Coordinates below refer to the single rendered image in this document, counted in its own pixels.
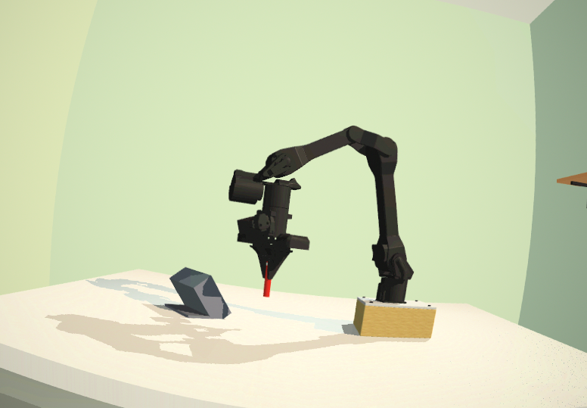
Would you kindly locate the grey sloped panel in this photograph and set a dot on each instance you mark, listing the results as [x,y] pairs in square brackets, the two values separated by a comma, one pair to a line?
[200,295]

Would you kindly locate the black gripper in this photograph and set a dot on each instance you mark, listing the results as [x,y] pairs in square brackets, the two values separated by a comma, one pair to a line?
[274,250]

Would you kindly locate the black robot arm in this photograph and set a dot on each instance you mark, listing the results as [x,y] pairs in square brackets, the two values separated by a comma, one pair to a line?
[381,153]

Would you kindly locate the red peg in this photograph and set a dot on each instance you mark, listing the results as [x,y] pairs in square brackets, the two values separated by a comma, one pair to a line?
[267,284]

